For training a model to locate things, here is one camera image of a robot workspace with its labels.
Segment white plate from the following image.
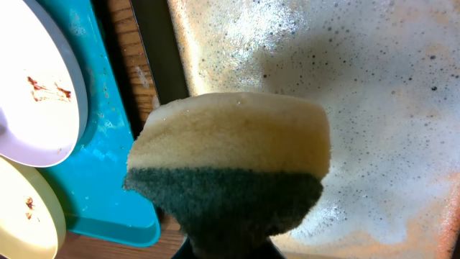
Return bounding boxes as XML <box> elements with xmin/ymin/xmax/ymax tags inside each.
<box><xmin>1</xmin><ymin>0</ymin><xmax>88</xmax><ymax>168</ymax></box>

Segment teal plastic serving tray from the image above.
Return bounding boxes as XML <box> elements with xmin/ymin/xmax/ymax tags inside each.
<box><xmin>38</xmin><ymin>0</ymin><xmax>161</xmax><ymax>247</ymax></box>

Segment green and yellow sponge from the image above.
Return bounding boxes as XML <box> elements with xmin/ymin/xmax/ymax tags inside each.
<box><xmin>123</xmin><ymin>92</ymin><xmax>331</xmax><ymax>258</ymax></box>

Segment yellow-green plate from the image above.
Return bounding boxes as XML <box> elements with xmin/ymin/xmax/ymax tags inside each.
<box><xmin>1</xmin><ymin>158</ymin><xmax>66</xmax><ymax>259</ymax></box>

